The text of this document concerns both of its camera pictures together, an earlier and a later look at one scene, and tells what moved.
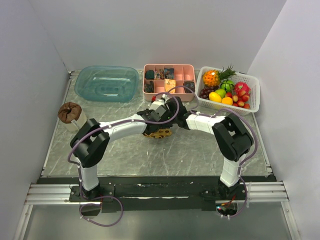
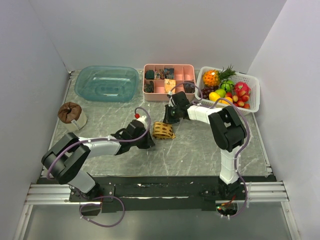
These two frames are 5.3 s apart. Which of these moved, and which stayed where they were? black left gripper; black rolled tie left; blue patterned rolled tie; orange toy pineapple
Moved: black left gripper
Stayed: blue patterned rolled tie; orange toy pineapple; black rolled tie left
